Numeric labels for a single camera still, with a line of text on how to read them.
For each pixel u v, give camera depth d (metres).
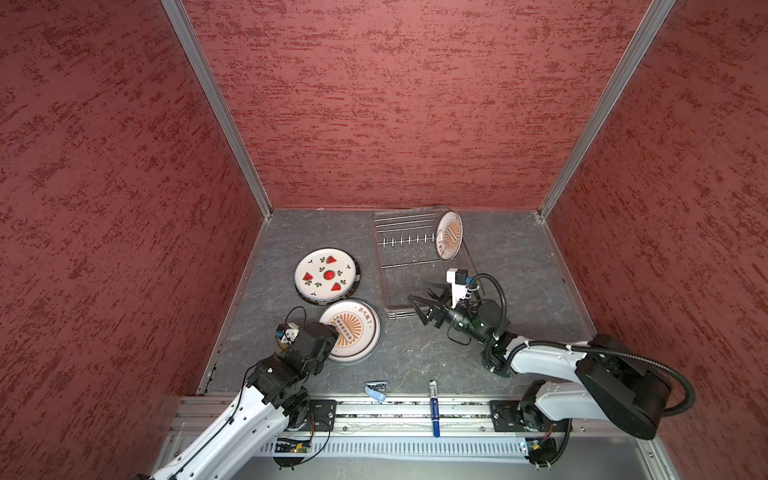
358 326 0.87
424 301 0.69
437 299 0.71
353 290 0.96
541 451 0.70
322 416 0.74
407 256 1.06
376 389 0.77
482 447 0.77
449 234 1.02
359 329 0.87
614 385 0.44
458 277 0.68
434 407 0.75
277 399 0.53
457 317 0.68
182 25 0.73
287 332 0.71
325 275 0.98
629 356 0.42
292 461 0.68
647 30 0.74
